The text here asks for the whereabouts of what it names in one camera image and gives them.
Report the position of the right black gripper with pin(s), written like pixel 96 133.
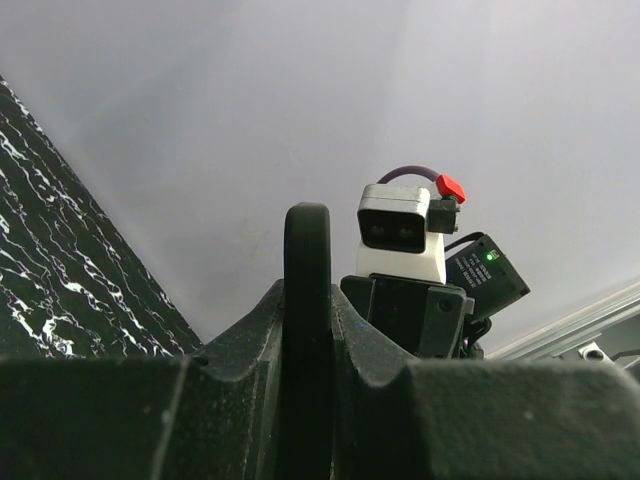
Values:
pixel 424 318

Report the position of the black phone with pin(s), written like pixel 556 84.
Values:
pixel 308 374

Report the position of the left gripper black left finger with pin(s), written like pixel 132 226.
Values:
pixel 208 415

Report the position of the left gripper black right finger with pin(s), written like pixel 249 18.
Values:
pixel 400 417

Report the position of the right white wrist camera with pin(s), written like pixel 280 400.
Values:
pixel 403 219

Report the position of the aluminium front rail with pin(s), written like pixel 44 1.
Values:
pixel 573 330

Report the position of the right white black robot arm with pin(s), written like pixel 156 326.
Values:
pixel 488 277

